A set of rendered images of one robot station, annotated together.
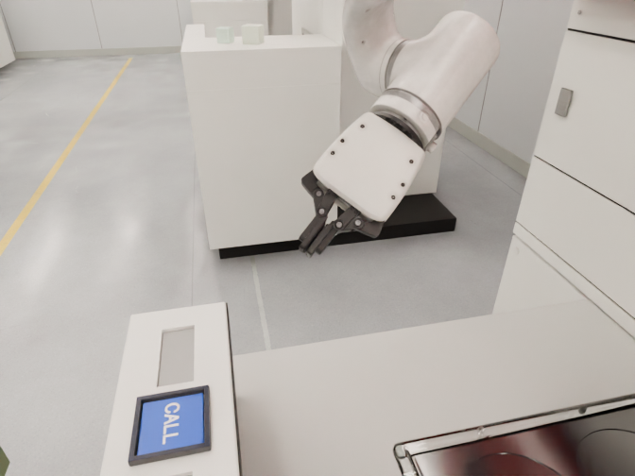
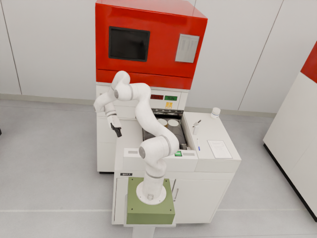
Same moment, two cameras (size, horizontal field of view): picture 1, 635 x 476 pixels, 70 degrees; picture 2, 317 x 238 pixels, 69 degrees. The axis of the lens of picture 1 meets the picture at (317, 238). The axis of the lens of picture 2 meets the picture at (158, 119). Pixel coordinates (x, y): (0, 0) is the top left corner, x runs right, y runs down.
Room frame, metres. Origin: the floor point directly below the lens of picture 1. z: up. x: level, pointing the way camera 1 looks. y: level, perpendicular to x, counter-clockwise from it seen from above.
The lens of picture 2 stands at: (0.13, 1.33, 2.13)
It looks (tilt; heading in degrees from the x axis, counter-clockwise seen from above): 35 degrees down; 271
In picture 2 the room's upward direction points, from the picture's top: 10 degrees clockwise
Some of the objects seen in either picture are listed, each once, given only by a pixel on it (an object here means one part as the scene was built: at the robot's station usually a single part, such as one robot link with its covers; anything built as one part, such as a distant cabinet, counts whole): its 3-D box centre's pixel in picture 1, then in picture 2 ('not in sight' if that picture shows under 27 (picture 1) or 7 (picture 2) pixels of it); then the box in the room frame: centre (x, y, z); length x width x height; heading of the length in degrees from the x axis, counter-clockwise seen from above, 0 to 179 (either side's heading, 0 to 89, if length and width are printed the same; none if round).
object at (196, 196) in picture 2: not in sight; (164, 175); (0.00, -0.20, 0.41); 0.97 x 0.64 x 0.82; 13
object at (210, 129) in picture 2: not in sight; (207, 139); (-0.30, -0.28, 0.89); 0.62 x 0.35 x 0.14; 103
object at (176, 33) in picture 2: not in sight; (146, 38); (0.40, -0.77, 1.52); 0.81 x 0.75 x 0.59; 13
